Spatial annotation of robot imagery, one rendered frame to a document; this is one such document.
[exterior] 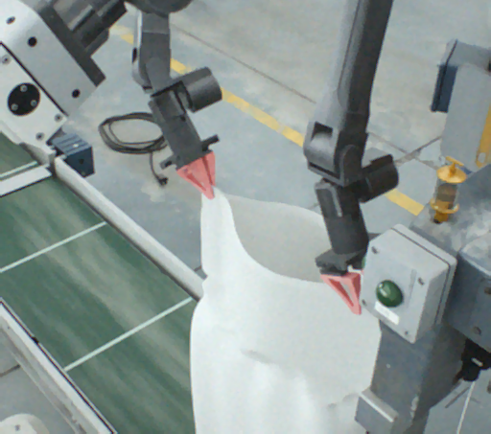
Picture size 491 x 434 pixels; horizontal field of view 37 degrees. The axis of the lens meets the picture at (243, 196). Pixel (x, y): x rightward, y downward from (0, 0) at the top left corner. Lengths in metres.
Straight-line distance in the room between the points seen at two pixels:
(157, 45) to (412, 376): 0.72
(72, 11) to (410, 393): 0.56
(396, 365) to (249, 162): 2.40
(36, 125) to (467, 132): 0.68
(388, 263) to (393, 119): 2.93
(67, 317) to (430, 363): 1.31
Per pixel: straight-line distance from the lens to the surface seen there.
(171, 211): 2.95
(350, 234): 1.08
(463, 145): 1.21
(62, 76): 0.77
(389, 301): 0.75
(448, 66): 1.19
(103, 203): 2.32
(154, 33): 1.31
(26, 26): 0.74
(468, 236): 0.78
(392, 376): 0.91
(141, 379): 1.85
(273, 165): 3.22
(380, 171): 1.11
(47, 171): 2.56
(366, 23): 1.01
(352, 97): 1.02
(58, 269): 2.15
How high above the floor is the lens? 1.80
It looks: 36 degrees down
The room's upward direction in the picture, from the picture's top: 3 degrees clockwise
